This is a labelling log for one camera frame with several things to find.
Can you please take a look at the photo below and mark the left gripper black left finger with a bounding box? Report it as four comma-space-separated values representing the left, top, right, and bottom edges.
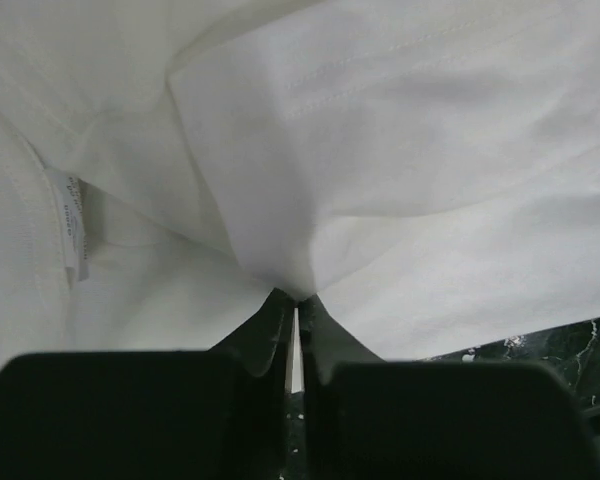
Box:
0, 290, 290, 479

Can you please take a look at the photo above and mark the white printed t shirt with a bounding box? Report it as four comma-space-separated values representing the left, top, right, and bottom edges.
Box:
0, 1, 600, 370

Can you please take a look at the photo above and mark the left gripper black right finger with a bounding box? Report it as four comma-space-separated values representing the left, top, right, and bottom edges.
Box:
299, 297, 600, 479

